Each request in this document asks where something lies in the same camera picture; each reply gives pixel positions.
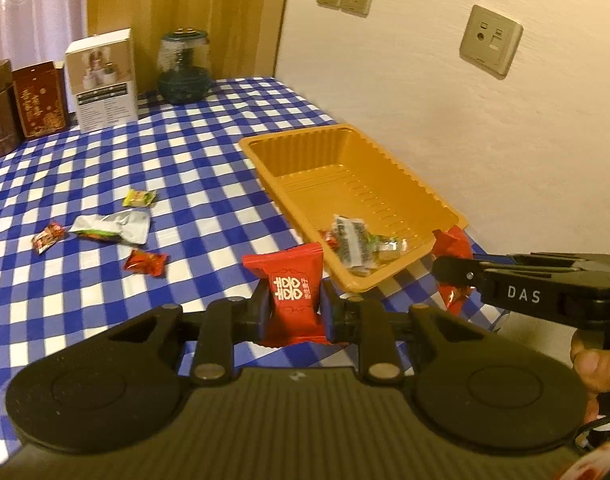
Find clear seaweed snack pack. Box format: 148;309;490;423
332;214;377;276

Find small red cartoon snack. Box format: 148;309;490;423
123;249;168;278

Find red double-happiness candy pack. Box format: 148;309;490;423
242;243;328;348

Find red brown candy bar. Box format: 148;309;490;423
32;220;66;255

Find silver green snack bag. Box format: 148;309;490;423
70;209;151;245

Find yellow green candy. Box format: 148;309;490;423
122;188;156;208

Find red snack pack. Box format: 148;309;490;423
431;226;473;316

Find brown clear-wrapped candy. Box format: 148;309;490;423
379;237;408;261

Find right hand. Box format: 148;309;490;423
570;330;610;422

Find blue white checkered tablecloth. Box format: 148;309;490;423
0;76;511;466

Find orange plastic tray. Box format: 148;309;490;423
239;125;468;292

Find brown metal canister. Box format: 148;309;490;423
0;60;23;157

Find red gift box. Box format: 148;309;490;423
12;61;70;140

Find dark green glass jar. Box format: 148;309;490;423
156;27;212;105

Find white product box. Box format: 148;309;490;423
66;28;138;133

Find pink curtain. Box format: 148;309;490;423
0;0;87;68

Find wall data socket plate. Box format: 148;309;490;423
459;4;524;79

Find wooden wall panel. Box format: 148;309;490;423
86;0;285;92

